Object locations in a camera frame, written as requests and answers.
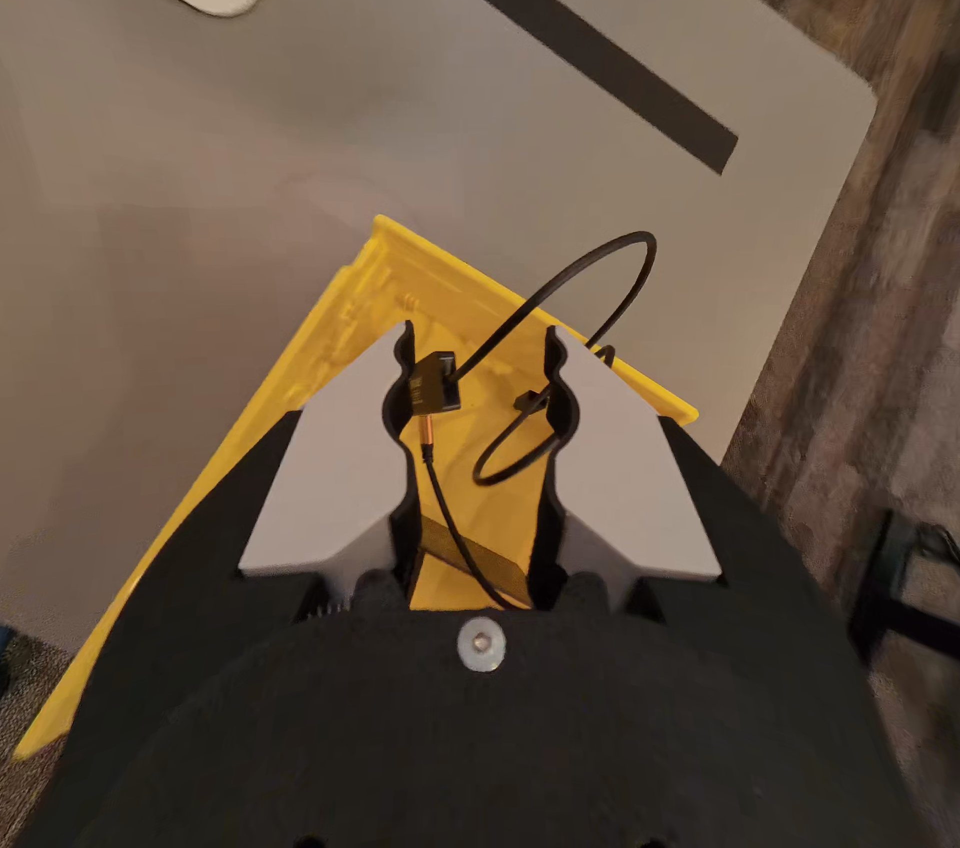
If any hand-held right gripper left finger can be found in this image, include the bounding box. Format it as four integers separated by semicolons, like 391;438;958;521
238;322;423;602

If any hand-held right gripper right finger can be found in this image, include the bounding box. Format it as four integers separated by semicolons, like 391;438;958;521
528;327;723;611

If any dark grey usb hub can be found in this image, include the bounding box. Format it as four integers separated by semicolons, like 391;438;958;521
408;231;658;488

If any yellow plastic bin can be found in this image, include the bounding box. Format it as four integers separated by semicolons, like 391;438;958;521
15;214;700;763

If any clear bin divider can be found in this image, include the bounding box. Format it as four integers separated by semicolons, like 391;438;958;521
416;517;535;611

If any black metal frame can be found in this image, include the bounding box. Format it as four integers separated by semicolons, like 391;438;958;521
851;511;960;662

